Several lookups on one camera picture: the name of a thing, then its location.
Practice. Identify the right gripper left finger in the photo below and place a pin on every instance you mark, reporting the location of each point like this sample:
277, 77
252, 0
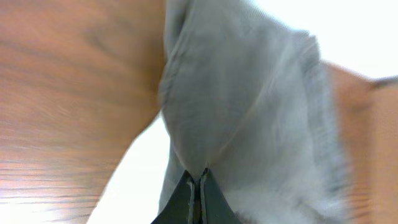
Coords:
179, 209

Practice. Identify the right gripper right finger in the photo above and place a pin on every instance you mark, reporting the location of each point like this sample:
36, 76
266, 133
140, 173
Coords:
214, 207

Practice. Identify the grey shorts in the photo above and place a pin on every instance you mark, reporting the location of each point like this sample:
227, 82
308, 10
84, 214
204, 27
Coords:
247, 99

